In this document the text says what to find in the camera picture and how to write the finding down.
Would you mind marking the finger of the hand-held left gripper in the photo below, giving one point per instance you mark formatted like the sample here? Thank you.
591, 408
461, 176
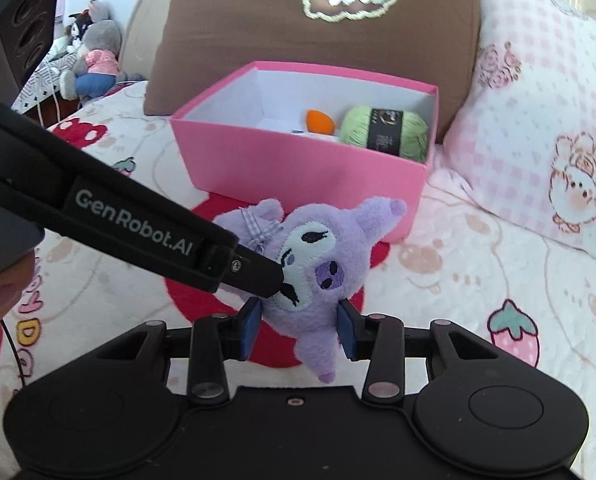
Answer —
258, 272

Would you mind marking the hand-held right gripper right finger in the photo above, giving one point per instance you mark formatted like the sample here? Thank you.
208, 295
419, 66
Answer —
349, 332

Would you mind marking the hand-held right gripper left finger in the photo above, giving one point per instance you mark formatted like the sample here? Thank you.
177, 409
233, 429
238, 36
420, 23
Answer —
252, 327

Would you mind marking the purple plush toy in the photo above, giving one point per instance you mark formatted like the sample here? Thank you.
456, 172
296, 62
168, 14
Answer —
318, 240

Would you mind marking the pink cardboard box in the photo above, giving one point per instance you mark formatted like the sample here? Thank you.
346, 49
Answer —
278, 165

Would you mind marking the orange makeup sponge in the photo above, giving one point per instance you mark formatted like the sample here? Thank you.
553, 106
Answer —
318, 121

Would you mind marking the patterned tablecloth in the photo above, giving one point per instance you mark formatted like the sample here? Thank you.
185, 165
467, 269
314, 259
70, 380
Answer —
42, 77

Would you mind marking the grey plush rabbit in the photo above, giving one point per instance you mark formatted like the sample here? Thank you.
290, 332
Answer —
97, 35

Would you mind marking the black and white plush toy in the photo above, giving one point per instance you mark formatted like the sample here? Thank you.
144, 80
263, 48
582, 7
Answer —
80, 27

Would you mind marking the green yarn ball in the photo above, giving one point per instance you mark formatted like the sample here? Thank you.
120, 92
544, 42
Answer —
358, 130

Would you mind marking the black loudspeaker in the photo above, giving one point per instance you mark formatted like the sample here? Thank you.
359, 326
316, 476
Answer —
22, 25

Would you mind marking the brown embroidered pillow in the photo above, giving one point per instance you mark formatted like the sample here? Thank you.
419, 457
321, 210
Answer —
258, 25

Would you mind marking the pink checked pillow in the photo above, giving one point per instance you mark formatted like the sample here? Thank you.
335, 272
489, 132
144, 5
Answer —
538, 110

